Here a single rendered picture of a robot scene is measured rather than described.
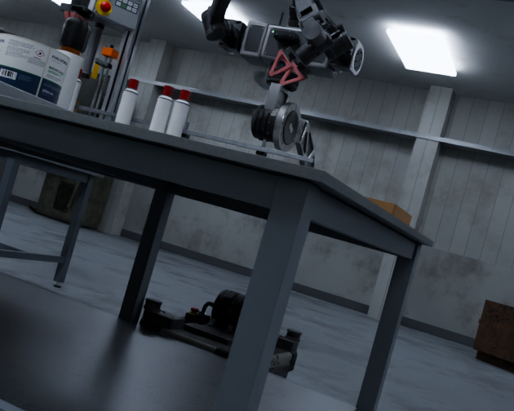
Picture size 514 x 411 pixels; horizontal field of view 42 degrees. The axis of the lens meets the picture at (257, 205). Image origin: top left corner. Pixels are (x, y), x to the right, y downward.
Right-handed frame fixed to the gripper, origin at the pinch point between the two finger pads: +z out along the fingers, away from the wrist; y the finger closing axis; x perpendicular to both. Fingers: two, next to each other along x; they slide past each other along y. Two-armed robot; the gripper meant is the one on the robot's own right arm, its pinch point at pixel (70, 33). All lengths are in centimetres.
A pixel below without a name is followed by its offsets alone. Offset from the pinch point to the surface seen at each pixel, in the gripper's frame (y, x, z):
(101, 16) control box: -5.7, 19.1, -13.5
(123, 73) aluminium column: 2.2, 30.7, 2.9
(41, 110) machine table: 59, -68, 35
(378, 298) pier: -20, 717, 81
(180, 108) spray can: 39.4, 15.6, 13.7
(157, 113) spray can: 32.5, 14.1, 17.2
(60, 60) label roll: 26.5, -30.1, 15.8
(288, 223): 116, -65, 43
